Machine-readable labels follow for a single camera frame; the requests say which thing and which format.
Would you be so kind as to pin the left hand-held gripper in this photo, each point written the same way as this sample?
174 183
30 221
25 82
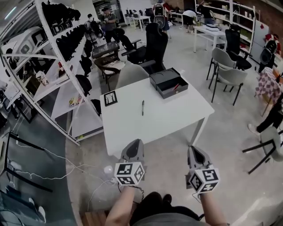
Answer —
129 174

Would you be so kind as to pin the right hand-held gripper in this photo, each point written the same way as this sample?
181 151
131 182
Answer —
204 181

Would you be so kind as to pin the black pen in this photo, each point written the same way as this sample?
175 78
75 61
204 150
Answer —
143 108

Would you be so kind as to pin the red pen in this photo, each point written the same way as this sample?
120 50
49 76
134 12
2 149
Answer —
176 86

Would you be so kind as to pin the black box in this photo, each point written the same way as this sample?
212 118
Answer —
164 76

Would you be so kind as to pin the person's right forearm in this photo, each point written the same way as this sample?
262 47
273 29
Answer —
212 209

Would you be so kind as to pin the black high-back office chair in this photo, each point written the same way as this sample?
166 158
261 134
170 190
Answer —
155 44

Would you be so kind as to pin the black mesh office chair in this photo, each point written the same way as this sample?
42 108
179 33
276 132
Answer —
233 40

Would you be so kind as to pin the small white round device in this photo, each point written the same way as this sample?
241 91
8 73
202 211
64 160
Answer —
107 170

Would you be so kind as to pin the person's black trousers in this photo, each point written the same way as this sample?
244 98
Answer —
154 203

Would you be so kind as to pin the person's grey shirt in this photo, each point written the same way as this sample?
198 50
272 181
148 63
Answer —
177 220

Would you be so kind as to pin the grey chair with black legs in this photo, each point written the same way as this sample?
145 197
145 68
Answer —
232 76
269 139
223 57

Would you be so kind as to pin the grey shell chair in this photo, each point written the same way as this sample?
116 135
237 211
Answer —
131 76

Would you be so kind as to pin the brown wicker chair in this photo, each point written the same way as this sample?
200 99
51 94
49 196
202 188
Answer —
110 68

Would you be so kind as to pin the checkered tablecloth table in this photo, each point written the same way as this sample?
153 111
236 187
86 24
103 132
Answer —
268 86

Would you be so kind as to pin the dark glass-top table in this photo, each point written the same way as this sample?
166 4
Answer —
106 49

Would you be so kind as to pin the white metal shelving rack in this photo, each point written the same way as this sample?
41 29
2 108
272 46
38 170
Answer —
55 72

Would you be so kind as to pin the white metal table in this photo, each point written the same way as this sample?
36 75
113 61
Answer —
209 31

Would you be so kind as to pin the white desks with equipment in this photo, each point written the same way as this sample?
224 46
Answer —
138 18

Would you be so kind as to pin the light grey cabinet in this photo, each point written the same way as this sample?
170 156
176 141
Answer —
261 37

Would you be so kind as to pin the white shelving unit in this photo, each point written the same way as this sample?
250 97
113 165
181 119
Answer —
241 19

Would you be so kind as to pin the black picture frame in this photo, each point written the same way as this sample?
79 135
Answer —
110 98

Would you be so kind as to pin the black metal floor frame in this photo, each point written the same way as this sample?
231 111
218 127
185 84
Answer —
28 144

